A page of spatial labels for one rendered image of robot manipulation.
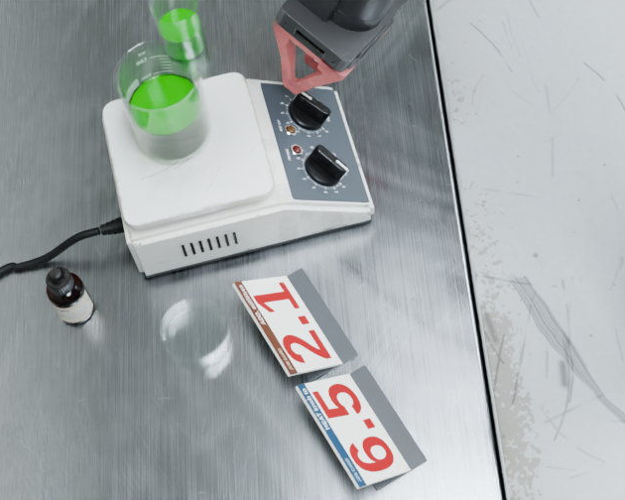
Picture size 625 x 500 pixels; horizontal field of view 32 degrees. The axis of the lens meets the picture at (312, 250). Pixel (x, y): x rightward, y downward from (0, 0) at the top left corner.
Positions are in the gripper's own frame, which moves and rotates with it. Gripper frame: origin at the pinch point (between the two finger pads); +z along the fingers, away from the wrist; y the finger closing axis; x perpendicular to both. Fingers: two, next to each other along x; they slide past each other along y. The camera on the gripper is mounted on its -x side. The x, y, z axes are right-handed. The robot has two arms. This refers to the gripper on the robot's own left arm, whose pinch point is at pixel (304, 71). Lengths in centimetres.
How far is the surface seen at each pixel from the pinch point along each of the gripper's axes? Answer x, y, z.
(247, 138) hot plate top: 0.2, 7.8, 1.7
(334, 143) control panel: 5.5, 1.1, 3.3
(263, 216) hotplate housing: 5.1, 11.3, 3.7
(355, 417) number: 20.3, 19.1, 5.4
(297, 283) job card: 10.5, 11.1, 8.2
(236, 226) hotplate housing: 3.9, 12.7, 5.1
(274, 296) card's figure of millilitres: 9.7, 14.0, 7.4
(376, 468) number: 23.5, 22.0, 4.3
